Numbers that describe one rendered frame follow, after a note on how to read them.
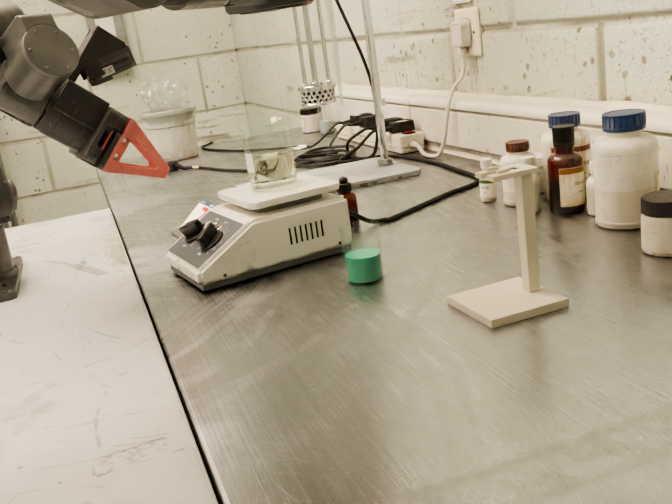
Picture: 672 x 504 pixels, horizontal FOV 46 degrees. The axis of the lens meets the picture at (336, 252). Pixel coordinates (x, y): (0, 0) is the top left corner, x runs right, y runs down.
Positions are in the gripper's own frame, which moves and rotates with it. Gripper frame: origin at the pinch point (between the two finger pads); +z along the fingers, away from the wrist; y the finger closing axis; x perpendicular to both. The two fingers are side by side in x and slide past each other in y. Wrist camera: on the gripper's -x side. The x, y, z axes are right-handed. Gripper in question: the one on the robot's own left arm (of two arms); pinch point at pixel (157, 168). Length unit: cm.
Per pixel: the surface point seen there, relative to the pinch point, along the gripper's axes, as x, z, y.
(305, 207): -3.9, 14.5, -11.3
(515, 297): -3.7, 23.3, -40.2
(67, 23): -44, 8, 237
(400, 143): -30, 53, 41
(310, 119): -36, 58, 98
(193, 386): 15.9, 1.5, -34.5
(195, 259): 7.4, 6.4, -8.6
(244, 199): -1.4, 8.4, -8.2
